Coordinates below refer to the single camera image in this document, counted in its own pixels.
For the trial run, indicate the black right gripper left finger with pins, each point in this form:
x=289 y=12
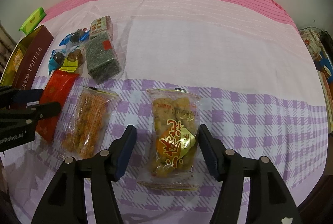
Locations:
x=64 y=198

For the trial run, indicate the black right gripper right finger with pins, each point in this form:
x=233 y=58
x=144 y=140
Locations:
x=270 y=200

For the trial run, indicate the orange striped snack bag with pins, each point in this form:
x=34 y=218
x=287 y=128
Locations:
x=89 y=121

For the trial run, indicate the blue dark candy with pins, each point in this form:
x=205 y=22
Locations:
x=56 y=60

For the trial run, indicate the dark sesame cake block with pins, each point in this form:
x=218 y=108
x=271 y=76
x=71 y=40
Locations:
x=102 y=61

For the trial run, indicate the clear fried snack bag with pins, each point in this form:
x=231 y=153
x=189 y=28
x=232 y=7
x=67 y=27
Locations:
x=174 y=141

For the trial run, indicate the green red cake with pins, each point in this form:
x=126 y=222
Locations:
x=100 y=26

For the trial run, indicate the gold toffee tin box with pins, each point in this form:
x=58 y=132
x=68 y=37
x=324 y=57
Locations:
x=26 y=58

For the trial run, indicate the yellow wrapped candy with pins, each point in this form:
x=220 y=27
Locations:
x=74 y=60

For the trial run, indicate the green tissue box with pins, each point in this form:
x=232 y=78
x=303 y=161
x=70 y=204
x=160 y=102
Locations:
x=33 y=21

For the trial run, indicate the floral cloth pile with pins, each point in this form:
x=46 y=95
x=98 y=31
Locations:
x=319 y=45

